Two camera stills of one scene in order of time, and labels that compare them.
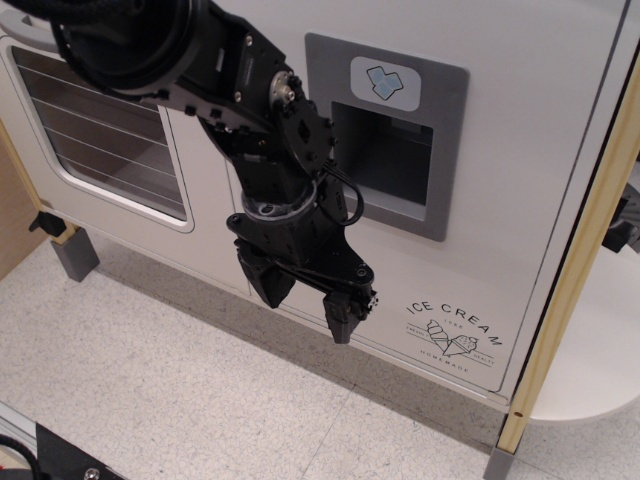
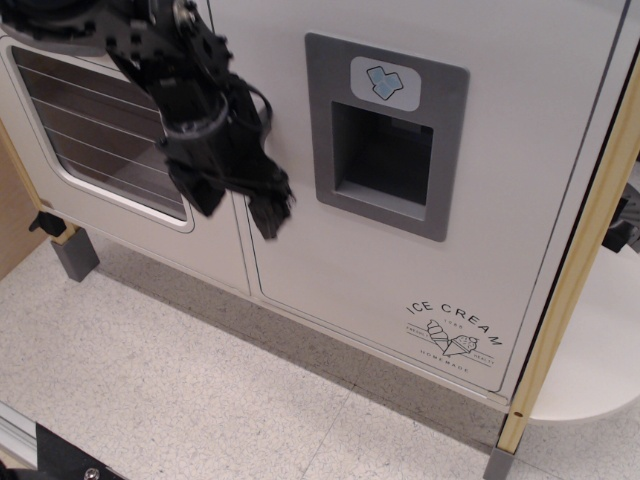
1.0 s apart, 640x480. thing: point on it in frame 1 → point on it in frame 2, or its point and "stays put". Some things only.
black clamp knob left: (52, 224) stays put
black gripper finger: (342, 315) → (271, 211)
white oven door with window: (140, 174) stays put
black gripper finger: (272, 280) → (205, 197)
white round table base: (597, 369) stays put
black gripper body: (315, 243) → (217, 138)
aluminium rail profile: (18, 426) stays put
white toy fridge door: (460, 120) stays put
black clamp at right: (625, 226) stays put
